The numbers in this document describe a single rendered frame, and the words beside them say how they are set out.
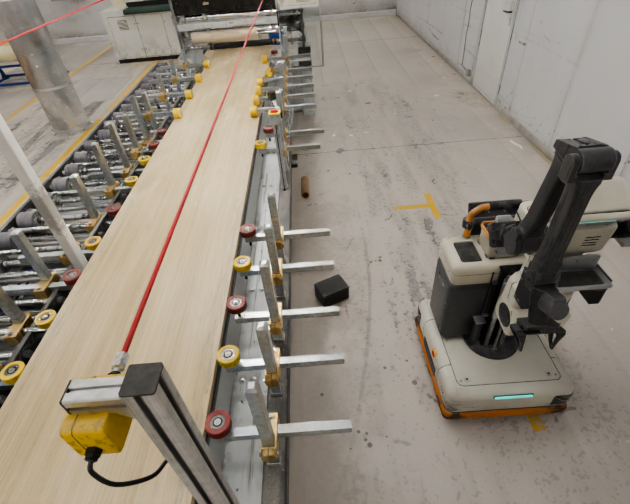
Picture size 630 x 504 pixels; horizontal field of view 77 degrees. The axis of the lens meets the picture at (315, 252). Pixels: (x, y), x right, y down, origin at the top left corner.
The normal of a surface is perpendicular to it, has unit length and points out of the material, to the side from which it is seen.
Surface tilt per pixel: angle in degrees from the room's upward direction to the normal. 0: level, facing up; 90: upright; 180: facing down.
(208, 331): 0
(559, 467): 0
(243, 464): 0
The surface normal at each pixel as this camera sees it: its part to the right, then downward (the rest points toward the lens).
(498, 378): -0.07, -0.76
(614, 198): -0.03, -0.12
